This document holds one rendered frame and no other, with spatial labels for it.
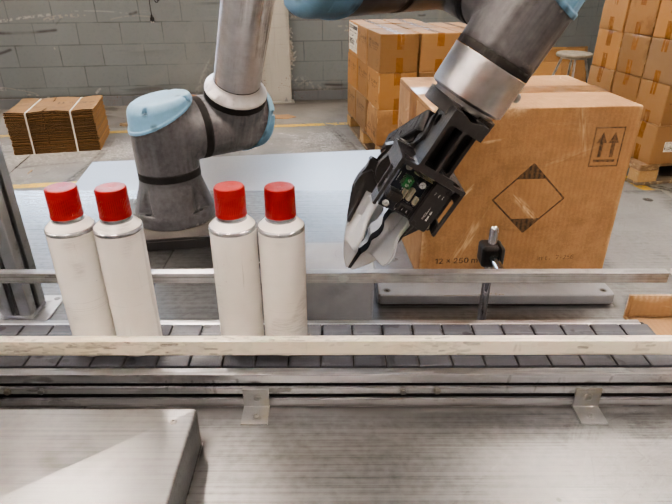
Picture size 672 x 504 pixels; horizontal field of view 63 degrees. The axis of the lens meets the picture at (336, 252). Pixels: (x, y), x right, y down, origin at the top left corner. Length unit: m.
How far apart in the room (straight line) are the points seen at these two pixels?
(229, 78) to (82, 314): 0.51
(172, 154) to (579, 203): 0.68
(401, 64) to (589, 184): 3.12
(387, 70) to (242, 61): 2.97
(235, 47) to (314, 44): 5.13
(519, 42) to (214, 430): 0.50
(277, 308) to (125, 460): 0.21
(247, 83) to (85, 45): 5.30
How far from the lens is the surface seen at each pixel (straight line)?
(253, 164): 1.48
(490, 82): 0.52
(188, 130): 1.03
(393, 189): 0.52
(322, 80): 6.17
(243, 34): 0.97
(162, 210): 1.06
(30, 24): 6.40
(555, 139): 0.85
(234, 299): 0.63
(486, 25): 0.52
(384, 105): 3.97
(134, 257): 0.64
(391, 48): 3.91
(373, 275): 0.67
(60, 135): 4.83
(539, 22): 0.52
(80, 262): 0.66
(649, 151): 4.14
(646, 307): 0.92
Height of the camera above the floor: 1.29
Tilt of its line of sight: 27 degrees down
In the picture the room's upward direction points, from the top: straight up
